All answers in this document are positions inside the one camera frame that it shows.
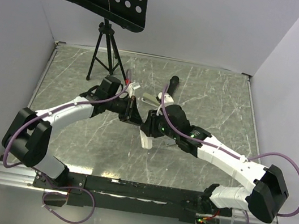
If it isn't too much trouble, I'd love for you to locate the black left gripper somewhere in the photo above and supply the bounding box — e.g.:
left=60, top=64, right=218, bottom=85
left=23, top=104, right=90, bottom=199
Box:
left=104, top=92, right=147, bottom=127

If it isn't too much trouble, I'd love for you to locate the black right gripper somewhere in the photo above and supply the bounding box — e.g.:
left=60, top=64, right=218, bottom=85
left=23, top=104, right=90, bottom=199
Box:
left=139, top=107, right=182, bottom=142

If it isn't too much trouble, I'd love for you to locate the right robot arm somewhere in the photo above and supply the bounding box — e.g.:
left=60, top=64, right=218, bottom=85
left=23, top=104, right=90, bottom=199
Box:
left=140, top=104, right=289, bottom=223

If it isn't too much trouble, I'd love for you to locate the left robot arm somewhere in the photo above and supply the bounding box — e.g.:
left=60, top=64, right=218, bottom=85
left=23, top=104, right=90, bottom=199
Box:
left=1, top=75, right=142, bottom=190

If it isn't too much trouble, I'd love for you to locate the black microphone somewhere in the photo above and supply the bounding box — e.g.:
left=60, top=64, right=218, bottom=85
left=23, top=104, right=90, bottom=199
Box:
left=167, top=75, right=180, bottom=98

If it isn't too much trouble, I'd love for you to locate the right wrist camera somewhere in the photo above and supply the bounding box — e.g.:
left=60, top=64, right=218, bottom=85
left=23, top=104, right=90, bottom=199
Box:
left=156, top=92, right=174, bottom=106

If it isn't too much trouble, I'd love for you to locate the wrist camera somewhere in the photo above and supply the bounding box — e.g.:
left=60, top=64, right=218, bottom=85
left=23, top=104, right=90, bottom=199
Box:
left=156, top=92, right=174, bottom=106
left=125, top=79, right=140, bottom=92

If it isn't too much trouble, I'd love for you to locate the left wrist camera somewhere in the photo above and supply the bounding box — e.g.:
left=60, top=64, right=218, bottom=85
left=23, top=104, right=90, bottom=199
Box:
left=125, top=79, right=140, bottom=92

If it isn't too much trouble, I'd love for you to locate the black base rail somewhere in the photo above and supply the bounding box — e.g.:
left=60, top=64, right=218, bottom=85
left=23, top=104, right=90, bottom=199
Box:
left=30, top=164, right=236, bottom=224

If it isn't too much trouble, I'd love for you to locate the aluminium frame rail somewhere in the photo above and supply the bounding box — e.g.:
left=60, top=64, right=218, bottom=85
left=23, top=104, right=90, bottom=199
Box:
left=0, top=158, right=283, bottom=224

